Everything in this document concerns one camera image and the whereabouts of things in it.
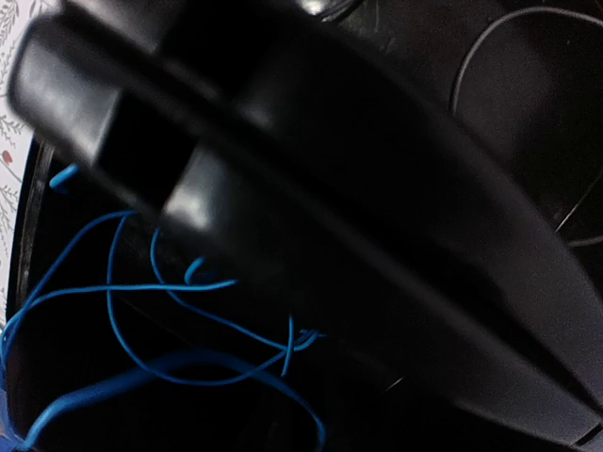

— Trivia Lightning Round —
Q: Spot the blue cable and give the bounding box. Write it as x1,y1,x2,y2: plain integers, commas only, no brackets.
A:
0,162,329,378
0,347,329,452

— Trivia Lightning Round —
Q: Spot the black plastic bin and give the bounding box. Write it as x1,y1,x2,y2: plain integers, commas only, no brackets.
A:
10,1,602,448

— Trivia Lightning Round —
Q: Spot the floral table mat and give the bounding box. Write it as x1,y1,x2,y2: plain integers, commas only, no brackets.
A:
1,0,57,324

